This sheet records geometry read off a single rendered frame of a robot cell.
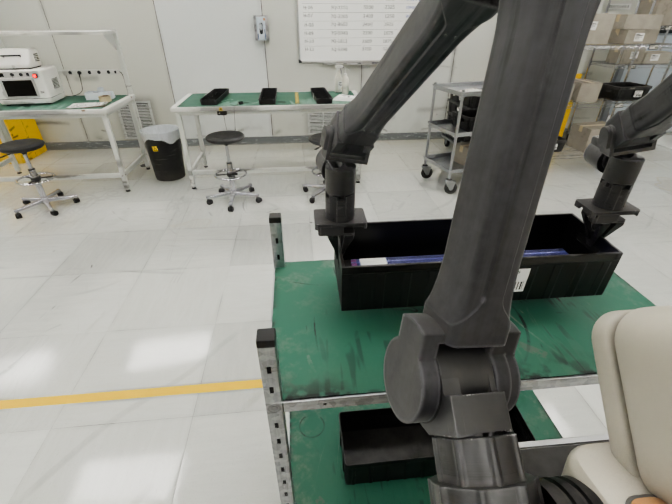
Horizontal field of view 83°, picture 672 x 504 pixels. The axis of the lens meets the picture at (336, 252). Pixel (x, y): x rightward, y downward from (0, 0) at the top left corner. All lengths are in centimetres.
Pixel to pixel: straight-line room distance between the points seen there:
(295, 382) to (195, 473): 111
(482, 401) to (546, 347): 56
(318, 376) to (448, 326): 45
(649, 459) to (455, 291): 18
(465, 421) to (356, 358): 46
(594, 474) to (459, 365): 13
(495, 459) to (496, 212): 19
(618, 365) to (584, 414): 177
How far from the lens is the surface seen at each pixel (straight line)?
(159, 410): 204
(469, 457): 35
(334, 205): 72
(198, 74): 548
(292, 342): 82
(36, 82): 463
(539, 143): 32
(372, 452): 135
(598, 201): 96
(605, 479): 41
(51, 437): 217
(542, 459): 62
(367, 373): 76
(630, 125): 87
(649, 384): 37
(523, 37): 33
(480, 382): 37
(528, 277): 88
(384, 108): 57
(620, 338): 38
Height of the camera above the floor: 153
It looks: 32 degrees down
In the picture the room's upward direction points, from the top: straight up
